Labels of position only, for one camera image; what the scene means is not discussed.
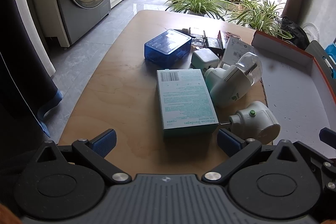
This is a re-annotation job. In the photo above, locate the white plug heater green button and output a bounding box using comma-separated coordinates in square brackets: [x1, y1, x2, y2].
[219, 101, 281, 144]

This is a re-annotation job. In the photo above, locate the white repellent plug with bottle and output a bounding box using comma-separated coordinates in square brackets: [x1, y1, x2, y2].
[204, 52, 263, 108]

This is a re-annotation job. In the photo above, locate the blue translucent plastic box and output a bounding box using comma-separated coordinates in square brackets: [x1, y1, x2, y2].
[144, 29, 192, 69]

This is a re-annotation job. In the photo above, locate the spider plant white pot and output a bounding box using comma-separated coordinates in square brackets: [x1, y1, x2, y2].
[166, 0, 234, 21]

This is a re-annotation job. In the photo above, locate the right spider plant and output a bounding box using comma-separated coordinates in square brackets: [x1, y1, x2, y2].
[228, 0, 293, 40]

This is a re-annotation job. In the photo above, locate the black power adapter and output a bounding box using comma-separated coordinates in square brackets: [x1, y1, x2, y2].
[205, 31, 224, 57]

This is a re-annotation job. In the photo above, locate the person left hand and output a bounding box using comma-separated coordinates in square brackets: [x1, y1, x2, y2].
[0, 204, 22, 224]

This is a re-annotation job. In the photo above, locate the blue plastic stool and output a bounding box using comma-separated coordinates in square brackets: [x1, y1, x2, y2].
[325, 39, 336, 64]

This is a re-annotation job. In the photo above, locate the teal adhesive bandages box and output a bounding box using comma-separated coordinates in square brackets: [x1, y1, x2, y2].
[157, 69, 219, 138]

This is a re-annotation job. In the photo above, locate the orange cardboard box tray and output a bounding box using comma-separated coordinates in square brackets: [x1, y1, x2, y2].
[251, 31, 335, 159]

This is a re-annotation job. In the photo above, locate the white fan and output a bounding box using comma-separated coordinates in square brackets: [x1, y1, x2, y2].
[301, 22, 320, 42]

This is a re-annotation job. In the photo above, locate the brown rolled mat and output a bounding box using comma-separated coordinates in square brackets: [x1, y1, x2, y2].
[281, 0, 302, 23]

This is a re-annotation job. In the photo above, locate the grey folding lap board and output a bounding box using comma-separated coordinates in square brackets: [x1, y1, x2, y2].
[305, 40, 335, 81]

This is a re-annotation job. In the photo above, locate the clear repellent liquid bottle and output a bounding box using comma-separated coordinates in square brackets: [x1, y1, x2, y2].
[176, 27, 207, 48]

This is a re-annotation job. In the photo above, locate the red playing card box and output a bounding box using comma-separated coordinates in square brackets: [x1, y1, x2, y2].
[216, 30, 241, 50]

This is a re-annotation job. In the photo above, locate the black bag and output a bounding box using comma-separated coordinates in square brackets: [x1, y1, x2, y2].
[281, 16, 310, 50]

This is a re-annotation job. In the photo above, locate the white power adapter box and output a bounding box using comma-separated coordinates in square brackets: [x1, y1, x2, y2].
[219, 36, 254, 68]

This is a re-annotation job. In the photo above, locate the white cube charger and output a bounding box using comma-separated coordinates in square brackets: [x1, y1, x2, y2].
[191, 48, 220, 74]

